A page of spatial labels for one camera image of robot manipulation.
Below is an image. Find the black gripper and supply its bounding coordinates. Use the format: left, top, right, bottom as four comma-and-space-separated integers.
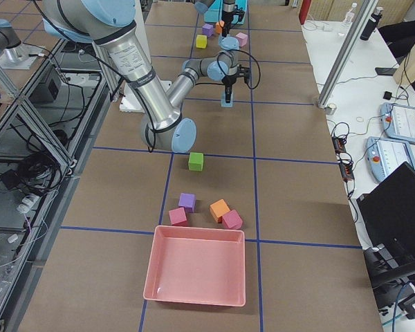
221, 64, 251, 102
221, 3, 245, 37

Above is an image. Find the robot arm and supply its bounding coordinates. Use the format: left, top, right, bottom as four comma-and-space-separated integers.
194, 0, 248, 37
40, 1, 250, 153

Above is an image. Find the orange foam block left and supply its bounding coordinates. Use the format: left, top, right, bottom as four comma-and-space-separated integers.
215, 20, 224, 35

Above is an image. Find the orange foam block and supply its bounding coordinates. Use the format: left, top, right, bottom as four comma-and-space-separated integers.
215, 20, 224, 35
210, 199, 230, 223

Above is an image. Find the purple foam block left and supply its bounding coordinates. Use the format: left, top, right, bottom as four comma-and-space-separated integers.
202, 24, 214, 37

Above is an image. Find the purple foam block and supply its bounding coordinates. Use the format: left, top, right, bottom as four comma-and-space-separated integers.
178, 193, 196, 213
202, 24, 214, 37

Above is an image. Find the cyan plastic tray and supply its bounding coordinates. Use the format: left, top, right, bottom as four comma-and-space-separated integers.
204, 0, 248, 24

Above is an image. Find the pink foam block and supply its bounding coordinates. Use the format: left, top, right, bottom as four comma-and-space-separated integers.
235, 33, 248, 48

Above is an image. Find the yellow foam block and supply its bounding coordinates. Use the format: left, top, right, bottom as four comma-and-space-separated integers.
196, 35, 208, 49

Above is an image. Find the green foam block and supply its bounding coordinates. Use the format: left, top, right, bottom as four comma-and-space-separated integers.
188, 152, 204, 172

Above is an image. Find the purple foam block right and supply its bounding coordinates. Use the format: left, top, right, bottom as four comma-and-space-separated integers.
178, 193, 196, 213

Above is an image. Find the orange foam block right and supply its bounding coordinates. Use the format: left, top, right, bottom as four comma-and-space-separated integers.
210, 199, 230, 223

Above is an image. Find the magenta foam block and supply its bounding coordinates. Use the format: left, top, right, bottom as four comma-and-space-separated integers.
221, 210, 243, 230

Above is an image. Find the red foam block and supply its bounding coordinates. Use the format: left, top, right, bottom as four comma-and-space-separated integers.
168, 207, 188, 227

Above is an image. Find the black water bottle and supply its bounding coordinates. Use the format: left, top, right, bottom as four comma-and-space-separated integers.
360, 6, 384, 41

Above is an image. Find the teach pendant near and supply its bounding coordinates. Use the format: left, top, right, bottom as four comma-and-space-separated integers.
366, 136, 415, 183

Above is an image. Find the teach pendant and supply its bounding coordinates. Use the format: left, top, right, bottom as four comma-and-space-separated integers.
366, 136, 415, 183
380, 102, 415, 144

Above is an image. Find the teach pendant far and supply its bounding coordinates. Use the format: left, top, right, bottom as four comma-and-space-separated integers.
380, 102, 415, 144

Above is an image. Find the pink plastic tray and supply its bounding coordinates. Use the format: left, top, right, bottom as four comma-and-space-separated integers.
143, 225, 246, 307

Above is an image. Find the black laptop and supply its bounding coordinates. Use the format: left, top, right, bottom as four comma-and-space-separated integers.
357, 162, 415, 257

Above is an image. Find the aluminium frame pillar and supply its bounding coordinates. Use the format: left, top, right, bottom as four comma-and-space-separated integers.
316, 0, 377, 116

